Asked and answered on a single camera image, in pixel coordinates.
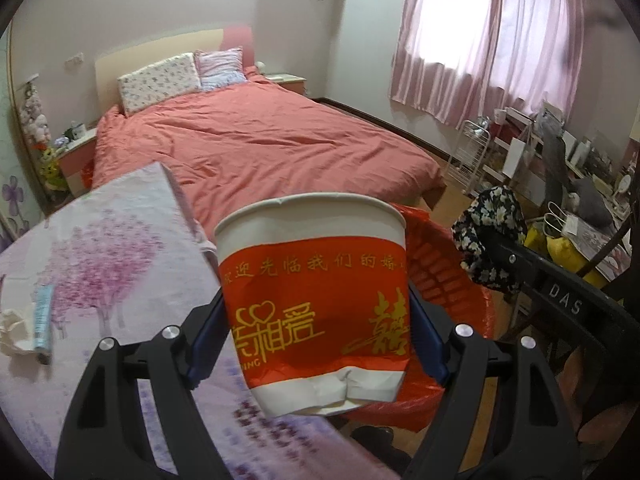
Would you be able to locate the pale wooden nightstand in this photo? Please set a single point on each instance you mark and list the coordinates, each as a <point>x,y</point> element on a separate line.
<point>286,82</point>

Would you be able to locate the yellow bag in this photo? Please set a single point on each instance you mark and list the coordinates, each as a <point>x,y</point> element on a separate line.
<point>562,252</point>

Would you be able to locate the red and white paper cup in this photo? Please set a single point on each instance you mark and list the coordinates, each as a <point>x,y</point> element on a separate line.
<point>315,285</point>

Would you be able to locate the red lined plastic basket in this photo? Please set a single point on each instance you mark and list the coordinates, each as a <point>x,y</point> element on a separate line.
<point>440,270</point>

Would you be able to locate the cluttered desk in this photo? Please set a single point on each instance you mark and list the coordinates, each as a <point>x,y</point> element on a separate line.
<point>615,195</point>

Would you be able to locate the pink curtain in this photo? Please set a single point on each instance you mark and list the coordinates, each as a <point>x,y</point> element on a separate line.
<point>475,35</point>

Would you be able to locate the black floral cloth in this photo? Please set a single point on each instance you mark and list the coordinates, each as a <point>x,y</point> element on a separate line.
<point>487,240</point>

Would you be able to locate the white paper bag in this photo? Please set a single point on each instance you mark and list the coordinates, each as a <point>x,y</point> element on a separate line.
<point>567,225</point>

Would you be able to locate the bed with coral duvet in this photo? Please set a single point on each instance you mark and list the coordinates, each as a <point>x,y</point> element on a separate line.
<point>275,145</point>

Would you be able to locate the white floral pillow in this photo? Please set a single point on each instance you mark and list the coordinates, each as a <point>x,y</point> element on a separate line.
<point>157,80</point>

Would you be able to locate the grey office chair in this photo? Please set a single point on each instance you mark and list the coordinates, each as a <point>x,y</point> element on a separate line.
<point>560,160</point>

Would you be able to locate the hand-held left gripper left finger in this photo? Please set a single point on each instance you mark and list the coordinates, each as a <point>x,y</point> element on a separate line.
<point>204,347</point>

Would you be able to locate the pink striped pillow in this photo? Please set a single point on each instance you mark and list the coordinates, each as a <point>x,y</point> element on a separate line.
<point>220,67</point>

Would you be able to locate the crumpled white tissue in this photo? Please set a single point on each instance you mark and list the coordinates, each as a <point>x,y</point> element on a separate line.
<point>15,330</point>

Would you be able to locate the white round lamp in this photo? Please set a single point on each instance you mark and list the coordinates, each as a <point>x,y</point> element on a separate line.
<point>260,66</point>

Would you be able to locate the light blue tube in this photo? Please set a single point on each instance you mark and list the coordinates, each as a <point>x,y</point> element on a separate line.
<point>42,317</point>

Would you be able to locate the floral frosted glass wardrobe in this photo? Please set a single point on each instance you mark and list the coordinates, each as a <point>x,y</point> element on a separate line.
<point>12,195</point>

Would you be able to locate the plush toy bouquet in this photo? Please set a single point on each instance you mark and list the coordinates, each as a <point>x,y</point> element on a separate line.
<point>37,125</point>

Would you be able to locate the cream and pink headboard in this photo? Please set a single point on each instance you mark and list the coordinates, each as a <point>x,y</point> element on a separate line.
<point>150,52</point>

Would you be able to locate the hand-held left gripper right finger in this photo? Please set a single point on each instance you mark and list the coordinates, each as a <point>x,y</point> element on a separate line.
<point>430,342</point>

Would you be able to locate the pink and white nightstand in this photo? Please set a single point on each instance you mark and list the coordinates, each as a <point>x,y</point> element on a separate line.
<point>75,160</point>

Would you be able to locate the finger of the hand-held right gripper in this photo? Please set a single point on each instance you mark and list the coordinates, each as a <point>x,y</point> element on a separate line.
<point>515,260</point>

